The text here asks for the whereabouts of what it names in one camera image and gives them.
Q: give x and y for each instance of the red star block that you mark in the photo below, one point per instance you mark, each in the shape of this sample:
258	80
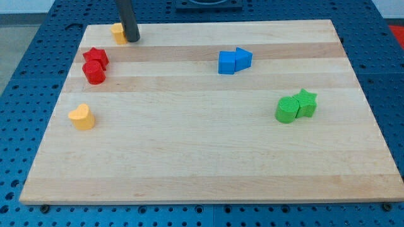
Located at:
98	55

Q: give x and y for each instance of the green star block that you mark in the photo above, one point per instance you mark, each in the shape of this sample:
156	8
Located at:
307	103

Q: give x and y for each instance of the wooden board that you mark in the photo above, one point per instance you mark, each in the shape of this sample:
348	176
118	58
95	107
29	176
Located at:
169	129

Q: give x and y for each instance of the blue cube block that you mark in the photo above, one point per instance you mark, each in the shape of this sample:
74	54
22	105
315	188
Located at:
226	62

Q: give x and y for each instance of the yellow heart block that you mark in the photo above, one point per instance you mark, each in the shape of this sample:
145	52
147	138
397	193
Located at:
82	117

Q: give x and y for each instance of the blue triangle block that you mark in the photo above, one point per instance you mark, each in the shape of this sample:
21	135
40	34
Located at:
243	59

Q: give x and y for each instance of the yellow block behind stick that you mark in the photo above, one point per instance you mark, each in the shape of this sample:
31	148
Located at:
118	33

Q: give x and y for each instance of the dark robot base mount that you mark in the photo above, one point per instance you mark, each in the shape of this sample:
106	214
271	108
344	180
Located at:
181	5

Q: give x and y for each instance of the red cylinder block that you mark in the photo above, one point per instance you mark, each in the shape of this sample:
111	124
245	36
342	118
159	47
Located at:
94	72

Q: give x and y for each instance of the green cylinder block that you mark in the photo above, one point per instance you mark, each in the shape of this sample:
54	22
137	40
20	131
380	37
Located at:
287	109

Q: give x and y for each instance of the grey cylindrical robot arm stick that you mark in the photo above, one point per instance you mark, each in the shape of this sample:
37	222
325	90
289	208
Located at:
128	20

